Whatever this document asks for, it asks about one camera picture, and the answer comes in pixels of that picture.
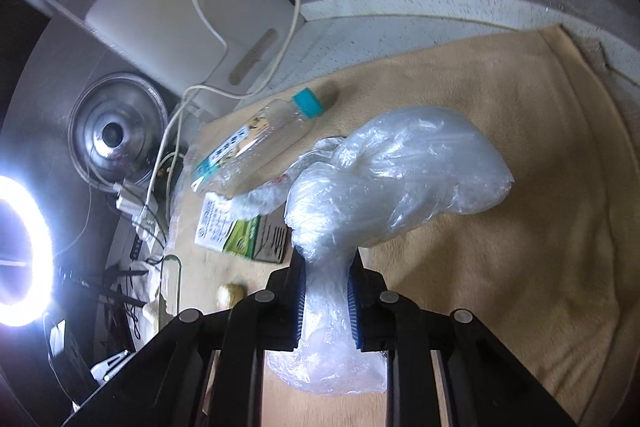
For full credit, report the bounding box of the green white milk carton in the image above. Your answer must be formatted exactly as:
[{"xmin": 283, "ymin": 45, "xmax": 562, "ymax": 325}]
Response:
[{"xmin": 194, "ymin": 193, "xmax": 291, "ymax": 265}]

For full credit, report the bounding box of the clear plastic bag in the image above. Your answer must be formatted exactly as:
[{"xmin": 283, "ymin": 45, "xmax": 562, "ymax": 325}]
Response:
[{"xmin": 264, "ymin": 105, "xmax": 516, "ymax": 397}]

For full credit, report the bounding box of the clear plastic bottle teal cap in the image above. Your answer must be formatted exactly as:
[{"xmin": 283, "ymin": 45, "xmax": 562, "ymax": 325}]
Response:
[{"xmin": 190, "ymin": 88, "xmax": 324, "ymax": 196}]

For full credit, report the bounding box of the white power strip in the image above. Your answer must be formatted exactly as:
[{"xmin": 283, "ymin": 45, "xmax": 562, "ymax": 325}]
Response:
[{"xmin": 115, "ymin": 181, "xmax": 167, "ymax": 267}]

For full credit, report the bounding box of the tan towel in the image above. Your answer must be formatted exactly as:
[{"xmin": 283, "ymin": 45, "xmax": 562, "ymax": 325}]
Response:
[{"xmin": 169, "ymin": 24, "xmax": 640, "ymax": 427}]

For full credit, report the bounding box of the steel pot lid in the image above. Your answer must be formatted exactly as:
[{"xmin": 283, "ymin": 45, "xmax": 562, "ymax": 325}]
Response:
[{"xmin": 67, "ymin": 72, "xmax": 168, "ymax": 193}]

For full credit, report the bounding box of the white cutting board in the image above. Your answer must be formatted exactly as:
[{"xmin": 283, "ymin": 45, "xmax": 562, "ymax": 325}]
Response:
[{"xmin": 85, "ymin": 0, "xmax": 303, "ymax": 121}]

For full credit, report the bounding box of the white cable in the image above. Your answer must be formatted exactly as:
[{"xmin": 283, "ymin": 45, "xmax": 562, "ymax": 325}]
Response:
[{"xmin": 134, "ymin": 0, "xmax": 303, "ymax": 228}]

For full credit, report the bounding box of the white ring light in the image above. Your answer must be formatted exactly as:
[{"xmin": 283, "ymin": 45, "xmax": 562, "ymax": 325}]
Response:
[{"xmin": 1, "ymin": 176, "xmax": 53, "ymax": 327}]

